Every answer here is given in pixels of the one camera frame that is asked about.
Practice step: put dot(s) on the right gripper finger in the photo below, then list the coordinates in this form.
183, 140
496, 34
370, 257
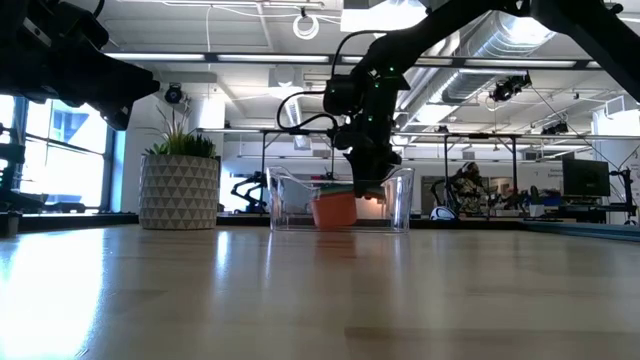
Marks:
382, 180
362, 182

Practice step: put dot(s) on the orange measuring cup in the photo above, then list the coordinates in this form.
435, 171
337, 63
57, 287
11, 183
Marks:
334, 212

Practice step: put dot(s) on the black background robot arm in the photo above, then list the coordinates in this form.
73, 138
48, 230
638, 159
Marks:
250, 190

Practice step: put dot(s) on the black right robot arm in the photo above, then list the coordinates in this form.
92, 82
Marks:
425, 35

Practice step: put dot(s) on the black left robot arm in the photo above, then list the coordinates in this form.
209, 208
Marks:
45, 55

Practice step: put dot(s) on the clear plastic basket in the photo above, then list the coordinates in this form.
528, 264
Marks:
290, 200

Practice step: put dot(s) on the green artificial plant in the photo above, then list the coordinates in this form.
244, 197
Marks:
180, 142

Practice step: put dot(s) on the large window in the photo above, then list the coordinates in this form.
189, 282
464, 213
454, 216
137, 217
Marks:
65, 160

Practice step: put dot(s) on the white triangle-patterned plant pot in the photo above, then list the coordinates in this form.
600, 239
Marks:
177, 192

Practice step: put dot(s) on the black stand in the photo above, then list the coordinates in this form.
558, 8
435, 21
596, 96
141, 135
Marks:
12, 175

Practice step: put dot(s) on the overhead light bar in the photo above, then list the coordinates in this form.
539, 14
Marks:
270, 58

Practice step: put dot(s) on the small black ceiling device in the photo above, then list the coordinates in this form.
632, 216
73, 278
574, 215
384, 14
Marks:
555, 128

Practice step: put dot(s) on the black computer monitor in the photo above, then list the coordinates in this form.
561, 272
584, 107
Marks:
585, 177

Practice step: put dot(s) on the round black camera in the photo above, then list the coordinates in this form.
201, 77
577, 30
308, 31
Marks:
173, 94

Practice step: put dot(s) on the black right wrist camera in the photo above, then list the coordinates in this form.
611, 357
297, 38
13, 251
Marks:
337, 95

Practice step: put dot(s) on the black background table frame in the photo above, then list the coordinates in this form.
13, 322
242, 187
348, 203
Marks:
475, 135

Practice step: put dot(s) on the silver ceiling duct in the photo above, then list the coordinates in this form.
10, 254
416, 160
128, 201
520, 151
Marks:
480, 75

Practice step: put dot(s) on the black ceiling camera mount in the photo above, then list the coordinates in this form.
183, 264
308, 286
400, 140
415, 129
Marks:
510, 87

